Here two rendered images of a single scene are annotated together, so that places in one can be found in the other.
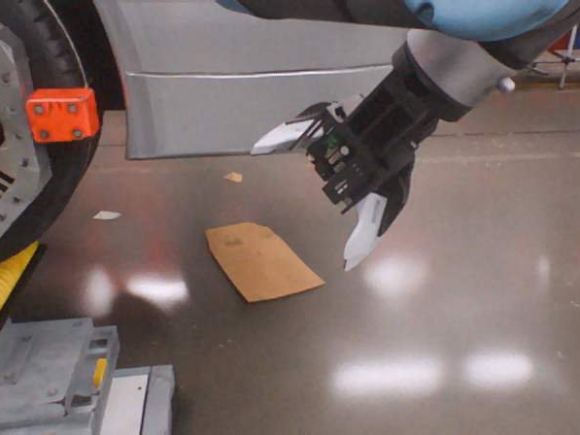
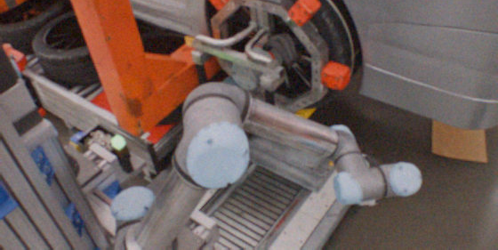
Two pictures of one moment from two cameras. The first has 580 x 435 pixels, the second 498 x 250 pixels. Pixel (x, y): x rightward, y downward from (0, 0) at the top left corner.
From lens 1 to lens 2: 1.03 m
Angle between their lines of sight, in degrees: 42
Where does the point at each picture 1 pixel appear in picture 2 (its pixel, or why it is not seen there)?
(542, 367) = not seen: outside the picture
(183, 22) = (392, 54)
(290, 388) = (420, 211)
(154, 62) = (378, 64)
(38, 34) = (334, 42)
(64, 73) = (341, 57)
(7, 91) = (316, 66)
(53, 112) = (329, 77)
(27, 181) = (316, 95)
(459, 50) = not seen: hidden behind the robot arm
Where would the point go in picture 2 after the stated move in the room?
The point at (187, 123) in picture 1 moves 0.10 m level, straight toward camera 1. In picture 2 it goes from (386, 91) to (377, 106)
